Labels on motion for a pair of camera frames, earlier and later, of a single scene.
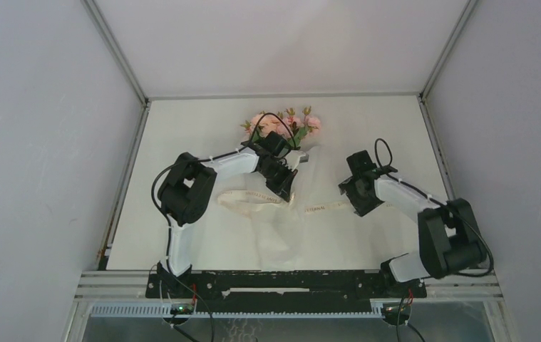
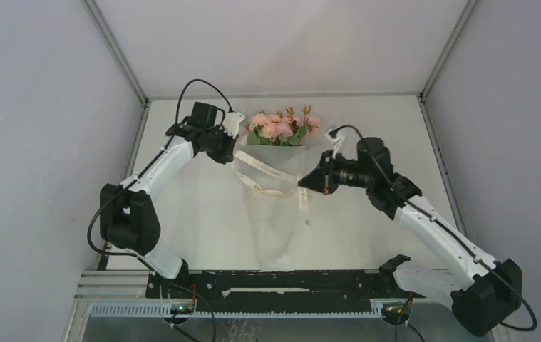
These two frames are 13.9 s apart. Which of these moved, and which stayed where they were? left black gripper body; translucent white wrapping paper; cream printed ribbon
Moved: cream printed ribbon; left black gripper body
Stayed: translucent white wrapping paper
